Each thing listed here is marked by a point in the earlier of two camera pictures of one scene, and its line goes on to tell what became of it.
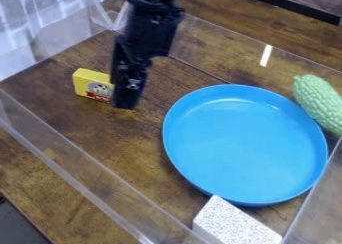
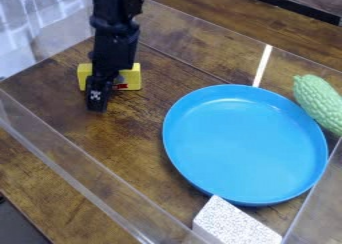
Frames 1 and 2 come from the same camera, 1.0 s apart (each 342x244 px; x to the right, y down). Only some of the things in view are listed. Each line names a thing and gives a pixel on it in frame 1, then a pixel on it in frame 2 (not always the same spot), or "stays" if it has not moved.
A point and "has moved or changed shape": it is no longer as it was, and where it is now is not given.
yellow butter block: [92, 85] has moved or changed shape
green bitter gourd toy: [319, 101] stays
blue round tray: [244, 143] stays
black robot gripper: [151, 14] to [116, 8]
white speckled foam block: [223, 225] stays
